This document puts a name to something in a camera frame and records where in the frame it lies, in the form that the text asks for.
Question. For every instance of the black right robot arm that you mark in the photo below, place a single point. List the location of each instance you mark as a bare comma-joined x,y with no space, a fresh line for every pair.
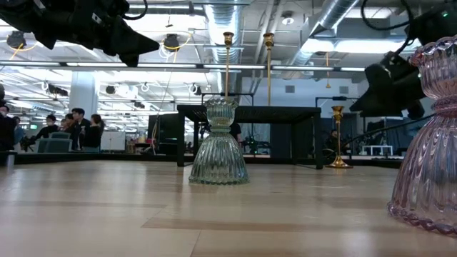
435,25

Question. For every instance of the gold hanging pendant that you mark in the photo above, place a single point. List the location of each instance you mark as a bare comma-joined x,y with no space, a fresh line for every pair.
327,85

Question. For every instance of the white table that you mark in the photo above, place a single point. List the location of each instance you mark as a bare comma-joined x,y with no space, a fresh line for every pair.
376,147

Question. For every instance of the white pillar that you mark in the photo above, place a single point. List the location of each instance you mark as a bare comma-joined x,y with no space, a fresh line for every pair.
84,93

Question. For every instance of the tall gold candlestick holder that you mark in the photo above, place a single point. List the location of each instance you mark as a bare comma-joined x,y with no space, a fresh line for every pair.
268,38
228,37

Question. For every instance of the teal chair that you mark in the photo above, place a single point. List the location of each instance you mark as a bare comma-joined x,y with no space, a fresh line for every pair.
53,145

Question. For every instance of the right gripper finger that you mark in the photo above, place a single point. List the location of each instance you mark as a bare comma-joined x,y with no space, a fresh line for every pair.
385,93
389,109

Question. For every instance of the black metal table frame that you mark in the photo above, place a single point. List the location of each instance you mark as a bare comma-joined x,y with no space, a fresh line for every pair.
107,157

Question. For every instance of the short gold candlestick holder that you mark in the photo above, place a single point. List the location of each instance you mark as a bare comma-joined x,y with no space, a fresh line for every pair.
337,111

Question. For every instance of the silver ventilation duct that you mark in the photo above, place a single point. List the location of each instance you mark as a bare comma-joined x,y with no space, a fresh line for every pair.
332,14
219,21

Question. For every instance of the black mesh metal stand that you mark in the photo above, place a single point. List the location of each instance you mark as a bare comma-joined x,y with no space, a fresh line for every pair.
271,114

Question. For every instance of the green ribbed glass candle holder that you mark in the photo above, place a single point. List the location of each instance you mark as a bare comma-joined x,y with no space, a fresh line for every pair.
218,160

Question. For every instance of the white cabinet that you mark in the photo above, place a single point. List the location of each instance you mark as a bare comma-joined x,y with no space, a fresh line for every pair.
112,141

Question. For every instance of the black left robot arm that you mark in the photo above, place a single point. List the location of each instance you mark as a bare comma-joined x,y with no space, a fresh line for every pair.
21,14

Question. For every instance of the pink ribbed glass candle holder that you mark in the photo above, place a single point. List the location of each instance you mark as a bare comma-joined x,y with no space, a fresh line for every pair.
428,171

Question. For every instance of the black monitor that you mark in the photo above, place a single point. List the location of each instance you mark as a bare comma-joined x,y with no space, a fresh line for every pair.
164,133

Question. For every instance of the person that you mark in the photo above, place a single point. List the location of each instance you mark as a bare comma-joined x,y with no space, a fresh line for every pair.
235,130
19,133
6,132
93,137
68,121
48,130
80,132

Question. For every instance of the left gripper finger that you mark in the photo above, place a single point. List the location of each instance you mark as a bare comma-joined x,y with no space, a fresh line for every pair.
137,48
134,34

